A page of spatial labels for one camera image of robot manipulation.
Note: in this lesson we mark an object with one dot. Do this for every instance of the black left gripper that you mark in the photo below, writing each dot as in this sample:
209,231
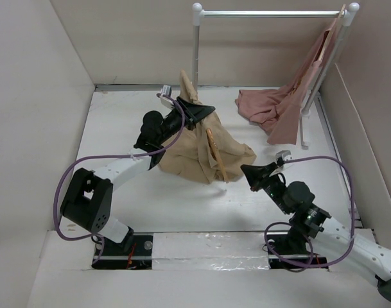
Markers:
198,113

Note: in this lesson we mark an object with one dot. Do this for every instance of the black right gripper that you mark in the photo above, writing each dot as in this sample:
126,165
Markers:
257,176

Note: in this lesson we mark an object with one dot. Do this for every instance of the beige t shirt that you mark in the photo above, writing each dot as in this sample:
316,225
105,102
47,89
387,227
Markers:
191,157

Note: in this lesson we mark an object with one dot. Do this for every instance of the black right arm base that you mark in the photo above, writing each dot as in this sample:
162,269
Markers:
293,249

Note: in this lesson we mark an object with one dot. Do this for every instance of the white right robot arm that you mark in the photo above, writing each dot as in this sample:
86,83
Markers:
314,228

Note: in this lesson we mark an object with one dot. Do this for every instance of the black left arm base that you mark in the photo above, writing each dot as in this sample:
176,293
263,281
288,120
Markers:
137,257

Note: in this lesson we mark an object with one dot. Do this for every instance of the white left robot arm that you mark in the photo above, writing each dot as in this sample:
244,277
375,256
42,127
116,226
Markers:
88,199

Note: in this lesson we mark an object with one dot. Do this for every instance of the pink t shirt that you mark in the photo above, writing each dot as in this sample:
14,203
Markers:
277,111

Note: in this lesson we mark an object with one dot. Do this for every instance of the wooden hanger with pink shirt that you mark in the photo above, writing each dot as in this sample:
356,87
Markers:
330,33

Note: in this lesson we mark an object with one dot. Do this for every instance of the white clothes rack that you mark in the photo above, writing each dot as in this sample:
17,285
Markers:
345,23

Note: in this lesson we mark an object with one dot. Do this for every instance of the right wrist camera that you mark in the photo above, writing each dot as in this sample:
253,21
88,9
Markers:
282,157

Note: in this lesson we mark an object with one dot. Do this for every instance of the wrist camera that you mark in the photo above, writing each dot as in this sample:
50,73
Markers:
166,94
282,157

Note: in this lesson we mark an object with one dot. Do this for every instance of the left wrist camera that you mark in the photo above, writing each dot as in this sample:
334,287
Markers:
166,94

